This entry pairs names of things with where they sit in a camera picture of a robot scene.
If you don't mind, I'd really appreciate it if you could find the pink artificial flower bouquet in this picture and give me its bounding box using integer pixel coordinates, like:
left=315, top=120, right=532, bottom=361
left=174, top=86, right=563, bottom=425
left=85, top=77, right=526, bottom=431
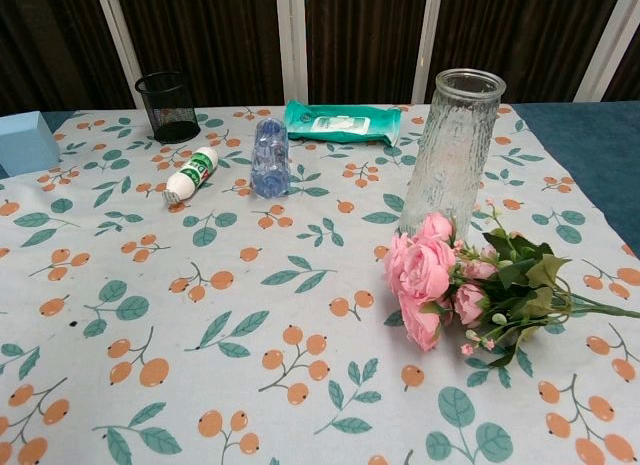
left=382, top=197, right=640, bottom=369

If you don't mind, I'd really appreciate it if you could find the tall textured glass vase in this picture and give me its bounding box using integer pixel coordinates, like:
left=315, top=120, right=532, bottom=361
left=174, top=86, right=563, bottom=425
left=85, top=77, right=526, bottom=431
left=397, top=68, right=502, bottom=241

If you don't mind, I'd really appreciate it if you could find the clear blue plastic water bottle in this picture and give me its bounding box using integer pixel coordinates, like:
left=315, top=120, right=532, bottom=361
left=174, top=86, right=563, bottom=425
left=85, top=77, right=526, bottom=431
left=248, top=117, right=293, bottom=200

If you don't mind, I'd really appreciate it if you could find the teal wet wipes pack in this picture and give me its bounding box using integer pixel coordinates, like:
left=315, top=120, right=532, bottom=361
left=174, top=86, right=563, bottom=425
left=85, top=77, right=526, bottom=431
left=283, top=99, right=404, bottom=149

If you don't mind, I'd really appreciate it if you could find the orange fruit leaf print tablecloth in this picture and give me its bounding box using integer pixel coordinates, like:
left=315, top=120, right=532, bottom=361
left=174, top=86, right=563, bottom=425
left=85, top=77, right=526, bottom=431
left=0, top=103, right=640, bottom=465

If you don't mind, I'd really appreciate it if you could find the small white green bottle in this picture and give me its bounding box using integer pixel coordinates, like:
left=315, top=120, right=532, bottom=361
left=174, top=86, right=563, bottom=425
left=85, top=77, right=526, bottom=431
left=160, top=146, right=221, bottom=206

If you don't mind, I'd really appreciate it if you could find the black mesh pen holder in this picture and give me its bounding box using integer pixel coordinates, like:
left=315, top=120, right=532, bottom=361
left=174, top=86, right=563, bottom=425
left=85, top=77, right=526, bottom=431
left=134, top=71, right=202, bottom=145

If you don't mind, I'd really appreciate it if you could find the light blue box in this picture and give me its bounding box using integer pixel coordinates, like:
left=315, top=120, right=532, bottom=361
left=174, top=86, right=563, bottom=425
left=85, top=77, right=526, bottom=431
left=0, top=110, right=61, bottom=177

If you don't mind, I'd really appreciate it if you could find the white screen frame post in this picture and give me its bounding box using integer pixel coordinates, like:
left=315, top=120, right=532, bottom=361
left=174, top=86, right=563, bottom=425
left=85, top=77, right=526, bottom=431
left=413, top=0, right=444, bottom=105
left=93, top=0, right=146, bottom=109
left=574, top=0, right=640, bottom=104
left=274, top=0, right=309, bottom=104

